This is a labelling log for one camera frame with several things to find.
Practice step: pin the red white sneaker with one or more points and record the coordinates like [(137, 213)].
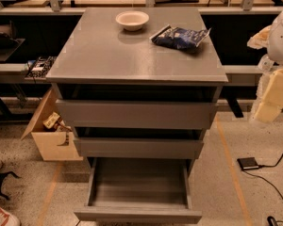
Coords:
[(7, 219)]

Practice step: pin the grey middle drawer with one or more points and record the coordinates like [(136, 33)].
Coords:
[(138, 148)]

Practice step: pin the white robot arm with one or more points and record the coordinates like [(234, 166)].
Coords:
[(270, 37)]

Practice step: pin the grey open bottom drawer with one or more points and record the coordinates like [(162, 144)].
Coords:
[(139, 191)]

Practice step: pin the grey drawer cabinet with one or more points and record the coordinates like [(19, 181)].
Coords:
[(103, 62)]

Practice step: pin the blue chip bag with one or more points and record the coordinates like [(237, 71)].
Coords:
[(179, 38)]

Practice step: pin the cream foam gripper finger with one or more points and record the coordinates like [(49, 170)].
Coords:
[(271, 102)]

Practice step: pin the small yellow labelled box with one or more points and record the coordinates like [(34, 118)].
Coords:
[(51, 120)]

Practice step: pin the black foot pedal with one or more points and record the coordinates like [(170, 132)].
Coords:
[(248, 163)]

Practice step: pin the white bowl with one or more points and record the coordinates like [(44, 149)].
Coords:
[(132, 20)]

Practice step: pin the grey top drawer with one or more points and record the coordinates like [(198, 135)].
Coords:
[(147, 115)]

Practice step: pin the grey shelf rail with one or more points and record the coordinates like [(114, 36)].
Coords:
[(13, 73)]

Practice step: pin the wooden box on floor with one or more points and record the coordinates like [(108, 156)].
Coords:
[(53, 144)]

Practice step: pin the black white patterned notebook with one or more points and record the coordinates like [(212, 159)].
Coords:
[(40, 67)]

